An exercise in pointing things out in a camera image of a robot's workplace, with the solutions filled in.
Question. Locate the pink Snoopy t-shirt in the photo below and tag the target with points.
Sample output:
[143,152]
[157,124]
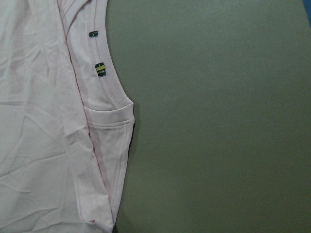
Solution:
[65,121]

